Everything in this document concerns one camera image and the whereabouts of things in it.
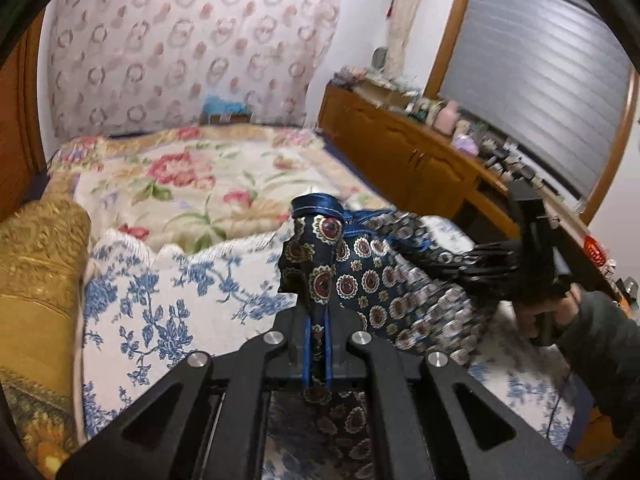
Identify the navy patterned silk garment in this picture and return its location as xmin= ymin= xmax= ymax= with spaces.
xmin=278 ymin=193 xmax=495 ymax=479

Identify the person's right hand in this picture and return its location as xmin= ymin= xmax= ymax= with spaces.
xmin=513 ymin=284 xmax=582 ymax=347

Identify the wooden dresser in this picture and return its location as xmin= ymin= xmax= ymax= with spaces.
xmin=316 ymin=84 xmax=626 ymax=302

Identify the pink bottle on dresser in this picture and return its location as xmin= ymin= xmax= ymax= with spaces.
xmin=433 ymin=101 xmax=459 ymax=136

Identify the grey window blind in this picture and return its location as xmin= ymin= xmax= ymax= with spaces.
xmin=439 ymin=0 xmax=630 ymax=197

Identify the floral bed quilt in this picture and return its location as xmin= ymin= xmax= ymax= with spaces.
xmin=47 ymin=126 xmax=575 ymax=448

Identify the cream lace curtain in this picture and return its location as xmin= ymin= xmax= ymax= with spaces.
xmin=383 ymin=0 xmax=421 ymax=79

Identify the wooden louvered wardrobe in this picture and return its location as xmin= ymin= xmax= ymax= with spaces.
xmin=0 ymin=11 xmax=47 ymax=219

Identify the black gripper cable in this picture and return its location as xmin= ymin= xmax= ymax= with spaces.
xmin=544 ymin=364 xmax=576 ymax=446

